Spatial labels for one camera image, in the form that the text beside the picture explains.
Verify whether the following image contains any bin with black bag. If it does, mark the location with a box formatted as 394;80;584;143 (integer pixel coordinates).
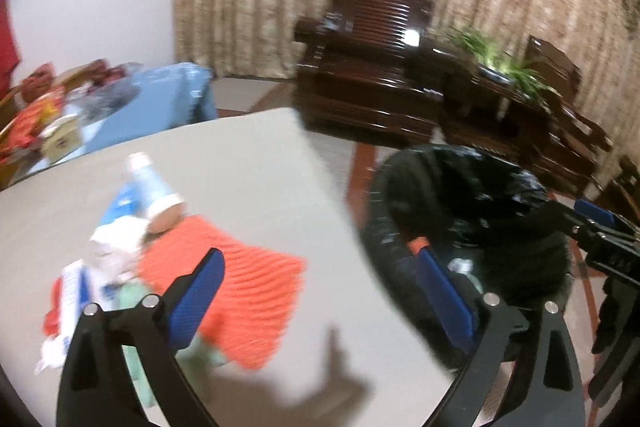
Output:
362;144;576;373

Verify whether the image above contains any green potted plant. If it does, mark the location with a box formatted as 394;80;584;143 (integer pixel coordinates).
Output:
447;27;551;102

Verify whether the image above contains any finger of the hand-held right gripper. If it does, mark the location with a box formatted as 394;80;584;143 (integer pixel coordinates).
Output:
547;199;640;240
570;227;640;280

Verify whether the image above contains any red yellow snack packet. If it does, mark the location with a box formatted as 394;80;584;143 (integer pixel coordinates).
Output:
0;89;66;160

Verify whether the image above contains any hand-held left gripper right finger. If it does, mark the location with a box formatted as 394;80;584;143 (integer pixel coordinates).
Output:
415;247;586;427

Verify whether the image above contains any clear glass fruit bowl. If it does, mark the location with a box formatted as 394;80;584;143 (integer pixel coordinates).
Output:
75;64;146;120

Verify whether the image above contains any white paper scrap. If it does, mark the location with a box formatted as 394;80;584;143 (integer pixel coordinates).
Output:
447;258;476;278

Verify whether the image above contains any dark wooden slatted armchair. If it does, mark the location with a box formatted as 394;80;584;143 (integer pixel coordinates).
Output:
292;0;446;145

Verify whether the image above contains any large red apple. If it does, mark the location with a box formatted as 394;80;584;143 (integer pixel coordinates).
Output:
87;59;131;85

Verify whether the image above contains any red plastic bag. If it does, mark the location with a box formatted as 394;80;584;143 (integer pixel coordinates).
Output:
20;63;56;100

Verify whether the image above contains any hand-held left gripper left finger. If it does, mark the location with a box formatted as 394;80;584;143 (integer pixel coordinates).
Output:
55;248;226;427

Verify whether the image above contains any red white packet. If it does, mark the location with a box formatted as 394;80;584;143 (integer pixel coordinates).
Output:
35;257;108;375

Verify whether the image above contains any white tissue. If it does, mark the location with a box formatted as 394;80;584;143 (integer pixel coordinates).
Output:
87;217;151;283

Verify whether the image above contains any pale green wrapper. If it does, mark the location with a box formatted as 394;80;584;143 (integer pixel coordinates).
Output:
107;279;231;408

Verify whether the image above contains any red cloth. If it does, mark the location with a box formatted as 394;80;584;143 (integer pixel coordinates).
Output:
0;0;23;98

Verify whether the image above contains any gold tissue box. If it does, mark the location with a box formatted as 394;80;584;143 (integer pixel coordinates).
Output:
40;114;83;162

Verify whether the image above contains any dark wooden side table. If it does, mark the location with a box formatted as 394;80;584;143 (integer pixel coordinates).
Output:
415;47;556;168

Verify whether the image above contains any dark wooden chair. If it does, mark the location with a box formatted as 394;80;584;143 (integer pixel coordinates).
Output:
597;154;640;228

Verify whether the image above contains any orange knitted cloth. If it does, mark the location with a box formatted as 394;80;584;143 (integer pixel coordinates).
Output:
137;214;308;370

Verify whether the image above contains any light blue paper cup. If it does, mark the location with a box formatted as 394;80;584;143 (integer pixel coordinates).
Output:
125;152;188;235

